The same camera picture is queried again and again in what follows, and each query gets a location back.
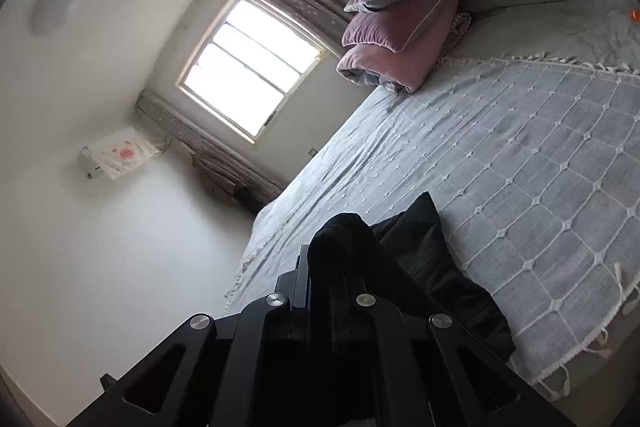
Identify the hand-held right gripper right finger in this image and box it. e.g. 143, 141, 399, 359
320, 277, 576, 427

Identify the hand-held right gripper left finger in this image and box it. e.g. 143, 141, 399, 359
65, 244, 326, 427

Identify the black long coat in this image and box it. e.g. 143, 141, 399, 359
307, 192, 517, 363

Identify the covered air conditioner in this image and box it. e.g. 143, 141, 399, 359
78, 127, 160, 181

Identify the window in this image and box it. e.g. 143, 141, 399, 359
175, 0, 326, 144

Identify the folded pink quilt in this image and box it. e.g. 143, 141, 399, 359
336, 41, 453, 95

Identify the pink velvet pillow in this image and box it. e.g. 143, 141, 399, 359
341, 0, 460, 54

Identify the crocheted cushion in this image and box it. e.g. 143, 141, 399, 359
440, 12, 473, 62

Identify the bed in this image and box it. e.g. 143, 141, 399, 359
222, 0, 640, 403

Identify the round ceiling lamp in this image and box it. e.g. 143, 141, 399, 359
31, 0, 78, 36

